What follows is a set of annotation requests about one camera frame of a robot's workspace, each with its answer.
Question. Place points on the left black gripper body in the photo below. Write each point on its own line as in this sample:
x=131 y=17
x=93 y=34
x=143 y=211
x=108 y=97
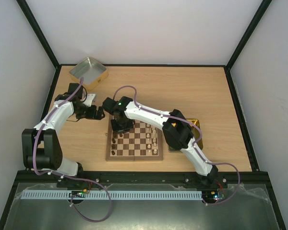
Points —
x=82 y=113

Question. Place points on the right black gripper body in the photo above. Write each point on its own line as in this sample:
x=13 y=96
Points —
x=121 y=126

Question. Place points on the empty silver gold tin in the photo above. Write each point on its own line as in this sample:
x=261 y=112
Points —
x=92 y=72

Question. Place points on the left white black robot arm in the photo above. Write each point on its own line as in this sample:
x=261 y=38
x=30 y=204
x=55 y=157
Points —
x=41 y=148

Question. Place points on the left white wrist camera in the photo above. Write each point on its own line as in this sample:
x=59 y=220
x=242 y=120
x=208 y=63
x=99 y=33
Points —
x=90 y=98

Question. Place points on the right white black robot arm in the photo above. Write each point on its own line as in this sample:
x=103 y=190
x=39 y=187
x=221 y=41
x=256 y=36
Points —
x=176 y=130

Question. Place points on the wooden chess board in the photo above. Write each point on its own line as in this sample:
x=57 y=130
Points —
x=132 y=145

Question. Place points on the grey slotted cable duct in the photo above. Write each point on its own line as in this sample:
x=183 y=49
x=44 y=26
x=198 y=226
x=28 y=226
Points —
x=113 y=195

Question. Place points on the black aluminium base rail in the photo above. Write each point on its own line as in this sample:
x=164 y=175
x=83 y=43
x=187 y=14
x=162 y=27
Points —
x=187 y=179

